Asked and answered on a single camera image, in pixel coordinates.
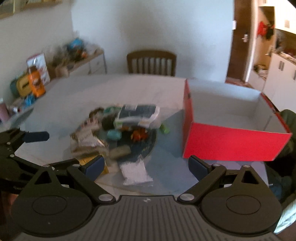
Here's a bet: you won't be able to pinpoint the red white paper bag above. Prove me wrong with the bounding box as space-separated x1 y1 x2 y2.
26 53 50 85

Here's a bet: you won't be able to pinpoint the red cardboard shoe box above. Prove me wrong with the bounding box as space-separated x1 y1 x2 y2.
183 80 292 162

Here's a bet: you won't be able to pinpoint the brown wooden door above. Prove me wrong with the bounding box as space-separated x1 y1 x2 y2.
227 0 251 80

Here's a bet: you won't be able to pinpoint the beige oval eraser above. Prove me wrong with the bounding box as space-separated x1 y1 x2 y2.
109 145 132 160

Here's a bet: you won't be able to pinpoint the dark green jacket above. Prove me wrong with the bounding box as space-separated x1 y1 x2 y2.
265 109 295 203

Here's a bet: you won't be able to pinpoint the green anime plush pouch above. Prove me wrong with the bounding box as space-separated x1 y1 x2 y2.
89 106 121 131

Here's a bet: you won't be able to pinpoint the yellow small box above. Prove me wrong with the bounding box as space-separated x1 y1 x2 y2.
78 155 109 179

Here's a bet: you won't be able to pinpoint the clear plastic bag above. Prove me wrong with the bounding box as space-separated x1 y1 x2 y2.
120 156 153 186

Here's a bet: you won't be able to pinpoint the white wall cabinets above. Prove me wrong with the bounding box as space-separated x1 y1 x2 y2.
248 1 295 111

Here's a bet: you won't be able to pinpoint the teal tissue box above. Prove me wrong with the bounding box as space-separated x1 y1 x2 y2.
10 75 32 98

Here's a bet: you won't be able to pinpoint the white drawer sideboard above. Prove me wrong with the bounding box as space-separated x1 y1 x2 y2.
48 49 107 79

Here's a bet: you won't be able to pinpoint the blue globe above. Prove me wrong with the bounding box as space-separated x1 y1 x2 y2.
66 38 84 52

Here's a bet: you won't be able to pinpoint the teal round sharpener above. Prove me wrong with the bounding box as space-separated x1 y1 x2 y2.
107 129 122 141

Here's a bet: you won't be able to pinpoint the orange toy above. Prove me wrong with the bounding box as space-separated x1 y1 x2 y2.
130 128 149 143

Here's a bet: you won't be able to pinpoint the green frog tube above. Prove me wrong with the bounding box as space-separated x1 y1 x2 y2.
159 123 170 135

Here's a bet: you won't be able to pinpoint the brown wooden chair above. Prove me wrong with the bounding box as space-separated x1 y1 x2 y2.
126 49 177 77

